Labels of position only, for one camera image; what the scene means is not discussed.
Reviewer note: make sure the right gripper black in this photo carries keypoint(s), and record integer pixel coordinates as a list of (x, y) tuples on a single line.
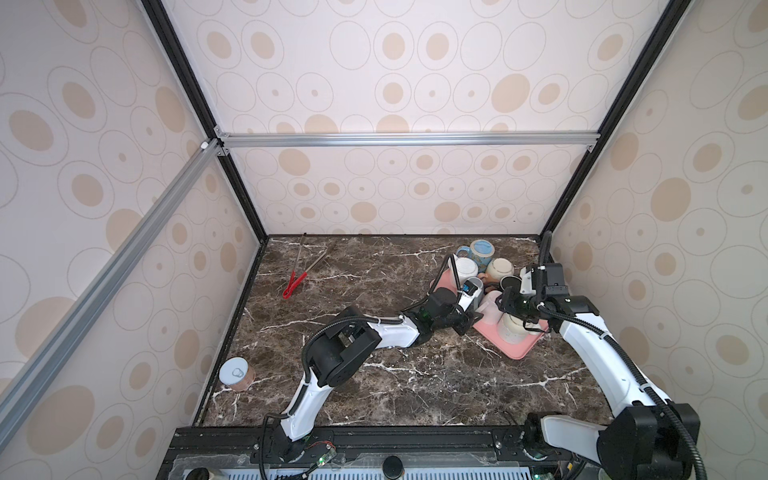
[(510, 302)]

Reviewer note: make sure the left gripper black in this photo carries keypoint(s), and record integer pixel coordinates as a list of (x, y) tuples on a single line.
[(464, 317)]

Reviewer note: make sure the pale pink mug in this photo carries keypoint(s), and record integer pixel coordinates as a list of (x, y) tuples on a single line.
[(488, 308)]

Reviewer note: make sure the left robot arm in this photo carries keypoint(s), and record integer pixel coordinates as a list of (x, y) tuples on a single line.
[(338, 350)]

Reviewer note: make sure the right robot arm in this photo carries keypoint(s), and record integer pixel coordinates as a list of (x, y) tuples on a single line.
[(650, 436)]

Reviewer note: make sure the black mug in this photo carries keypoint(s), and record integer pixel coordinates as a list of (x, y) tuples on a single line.
[(510, 282)]

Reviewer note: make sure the white ribbed mug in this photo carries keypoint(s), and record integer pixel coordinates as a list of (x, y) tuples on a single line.
[(465, 268)]

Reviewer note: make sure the speckled cream mug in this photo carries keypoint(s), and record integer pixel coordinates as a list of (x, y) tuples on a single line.
[(510, 329)]

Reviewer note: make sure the cream and salmon mug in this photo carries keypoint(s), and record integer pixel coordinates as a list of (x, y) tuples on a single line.
[(497, 269)]

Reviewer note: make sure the blue butterfly mug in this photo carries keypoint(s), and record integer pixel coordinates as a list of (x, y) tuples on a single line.
[(480, 251)]

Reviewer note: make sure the pink plastic tray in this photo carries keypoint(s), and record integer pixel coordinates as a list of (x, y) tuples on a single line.
[(515, 352)]

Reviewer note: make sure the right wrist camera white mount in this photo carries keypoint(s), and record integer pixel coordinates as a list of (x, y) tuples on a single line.
[(527, 275)]

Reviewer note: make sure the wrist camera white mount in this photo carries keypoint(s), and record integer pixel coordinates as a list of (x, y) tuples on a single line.
[(471, 293), (527, 275)]

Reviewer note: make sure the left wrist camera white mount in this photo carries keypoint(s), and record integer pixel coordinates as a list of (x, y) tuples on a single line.
[(471, 293)]

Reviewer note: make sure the red handled tongs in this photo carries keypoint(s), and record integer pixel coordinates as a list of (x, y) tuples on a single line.
[(297, 278)]

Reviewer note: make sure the horizontal aluminium rail back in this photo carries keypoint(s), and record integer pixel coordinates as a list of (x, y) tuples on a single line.
[(347, 140)]

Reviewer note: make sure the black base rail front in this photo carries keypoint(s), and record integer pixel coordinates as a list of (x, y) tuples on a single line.
[(270, 445)]

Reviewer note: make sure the diagonal aluminium rail left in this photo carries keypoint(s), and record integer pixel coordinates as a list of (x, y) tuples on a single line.
[(39, 372)]

